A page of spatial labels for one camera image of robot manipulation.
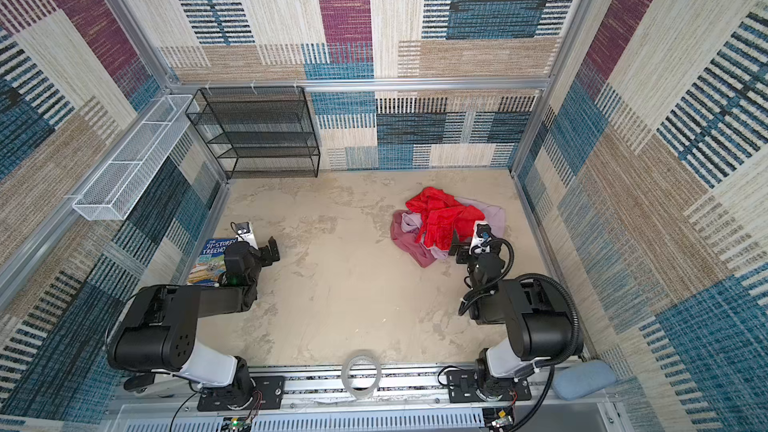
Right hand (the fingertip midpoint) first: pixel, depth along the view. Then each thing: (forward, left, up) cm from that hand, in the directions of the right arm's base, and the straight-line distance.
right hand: (471, 232), depth 90 cm
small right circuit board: (-44, +1, -10) cm, 46 cm away
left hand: (+2, +65, -2) cm, 65 cm away
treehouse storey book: (-4, +80, -8) cm, 80 cm away
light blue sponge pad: (-38, -20, -7) cm, 43 cm away
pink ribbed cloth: (+1, +19, -7) cm, 20 cm away
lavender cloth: (+11, -12, -9) cm, 19 cm away
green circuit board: (-44, +61, -11) cm, 76 cm away
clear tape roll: (-39, +33, -10) cm, 52 cm away
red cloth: (+6, +7, 0) cm, 10 cm away
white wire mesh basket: (-1, +88, +24) cm, 92 cm away
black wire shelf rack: (+42, +71, +7) cm, 83 cm away
